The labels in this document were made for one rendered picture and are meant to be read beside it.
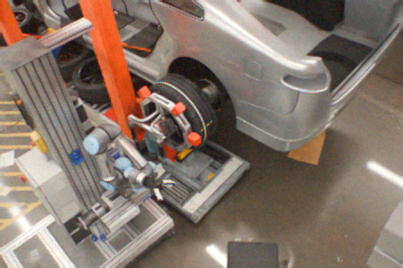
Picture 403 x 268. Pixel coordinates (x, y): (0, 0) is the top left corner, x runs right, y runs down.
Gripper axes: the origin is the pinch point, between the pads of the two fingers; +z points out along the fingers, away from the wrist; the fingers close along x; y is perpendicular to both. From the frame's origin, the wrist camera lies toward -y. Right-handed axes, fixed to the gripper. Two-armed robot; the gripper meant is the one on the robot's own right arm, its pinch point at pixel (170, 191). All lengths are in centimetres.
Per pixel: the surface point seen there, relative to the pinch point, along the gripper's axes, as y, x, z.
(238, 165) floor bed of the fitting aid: 99, -133, -20
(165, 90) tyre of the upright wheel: -5, -81, -65
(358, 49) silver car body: -1, -241, 43
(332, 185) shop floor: 102, -162, 67
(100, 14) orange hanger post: -67, -62, -104
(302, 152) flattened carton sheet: 98, -186, 26
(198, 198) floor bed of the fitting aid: 106, -81, -34
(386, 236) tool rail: -146, 93, 112
